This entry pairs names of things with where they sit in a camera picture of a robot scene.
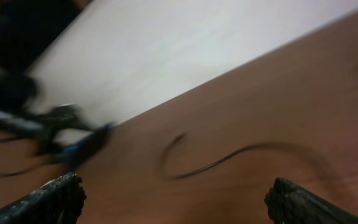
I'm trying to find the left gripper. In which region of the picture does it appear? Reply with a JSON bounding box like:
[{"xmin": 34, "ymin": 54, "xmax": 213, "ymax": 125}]
[{"xmin": 0, "ymin": 104, "xmax": 86, "ymax": 155}]

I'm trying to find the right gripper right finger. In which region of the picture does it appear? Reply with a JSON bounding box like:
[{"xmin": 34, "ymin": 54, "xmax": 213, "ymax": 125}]
[{"xmin": 264, "ymin": 177, "xmax": 358, "ymax": 224}]

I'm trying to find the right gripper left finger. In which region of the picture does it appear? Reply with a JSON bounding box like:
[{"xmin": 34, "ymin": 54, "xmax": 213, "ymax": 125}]
[{"xmin": 0, "ymin": 173, "xmax": 86, "ymax": 224}]

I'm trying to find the blue Galaxy smartphone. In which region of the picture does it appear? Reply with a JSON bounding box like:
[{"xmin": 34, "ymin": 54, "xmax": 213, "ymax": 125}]
[{"xmin": 63, "ymin": 123, "xmax": 114, "ymax": 172}]

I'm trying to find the black USB charging cable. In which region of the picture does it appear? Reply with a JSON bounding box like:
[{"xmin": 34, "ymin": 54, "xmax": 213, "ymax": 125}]
[{"xmin": 159, "ymin": 132, "xmax": 338, "ymax": 181}]

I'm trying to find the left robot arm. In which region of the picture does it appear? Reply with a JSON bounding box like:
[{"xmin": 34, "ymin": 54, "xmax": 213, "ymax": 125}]
[{"xmin": 0, "ymin": 67, "xmax": 92, "ymax": 154}]

